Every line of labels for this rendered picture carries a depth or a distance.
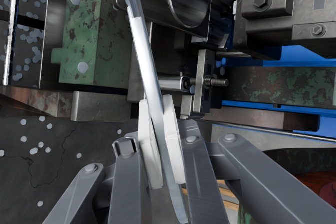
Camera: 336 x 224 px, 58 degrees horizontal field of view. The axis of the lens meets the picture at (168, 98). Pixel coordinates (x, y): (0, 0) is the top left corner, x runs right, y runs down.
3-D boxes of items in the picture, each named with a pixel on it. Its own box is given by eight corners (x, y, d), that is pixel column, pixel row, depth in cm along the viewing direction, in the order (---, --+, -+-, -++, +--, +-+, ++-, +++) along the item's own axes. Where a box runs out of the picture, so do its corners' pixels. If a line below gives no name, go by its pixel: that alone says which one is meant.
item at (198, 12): (73, 16, 57) (118, 6, 48) (80, -59, 57) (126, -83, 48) (164, 42, 75) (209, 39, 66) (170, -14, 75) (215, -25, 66)
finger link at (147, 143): (164, 188, 16) (150, 191, 16) (157, 134, 23) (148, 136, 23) (152, 140, 16) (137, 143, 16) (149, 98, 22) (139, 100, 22)
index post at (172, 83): (149, 88, 65) (183, 91, 58) (150, 75, 65) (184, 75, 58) (158, 90, 67) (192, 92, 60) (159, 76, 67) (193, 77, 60)
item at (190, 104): (179, 118, 73) (215, 124, 66) (186, 49, 73) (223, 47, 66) (195, 118, 77) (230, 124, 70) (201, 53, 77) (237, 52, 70)
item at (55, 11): (38, 88, 88) (39, 88, 87) (52, -60, 88) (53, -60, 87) (144, 97, 119) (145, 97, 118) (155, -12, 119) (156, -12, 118)
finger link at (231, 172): (184, 163, 14) (247, 150, 14) (176, 121, 19) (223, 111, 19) (190, 190, 15) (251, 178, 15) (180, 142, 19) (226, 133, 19)
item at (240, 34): (221, 49, 61) (246, 48, 57) (230, -50, 61) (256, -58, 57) (258, 61, 73) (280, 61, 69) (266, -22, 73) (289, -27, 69)
